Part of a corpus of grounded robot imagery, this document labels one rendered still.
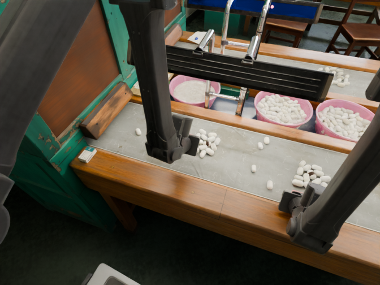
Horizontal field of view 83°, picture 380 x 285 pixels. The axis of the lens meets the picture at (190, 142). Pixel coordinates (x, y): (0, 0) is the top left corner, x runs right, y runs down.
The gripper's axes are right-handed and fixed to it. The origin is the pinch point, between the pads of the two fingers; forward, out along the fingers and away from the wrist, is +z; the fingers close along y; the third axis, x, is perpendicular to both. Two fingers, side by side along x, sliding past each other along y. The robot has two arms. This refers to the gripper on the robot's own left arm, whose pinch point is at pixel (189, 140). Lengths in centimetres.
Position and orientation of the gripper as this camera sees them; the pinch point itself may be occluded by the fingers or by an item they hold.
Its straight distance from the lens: 81.0
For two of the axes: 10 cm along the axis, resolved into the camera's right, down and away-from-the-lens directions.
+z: 2.4, -1.3, 9.6
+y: -9.5, -2.5, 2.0
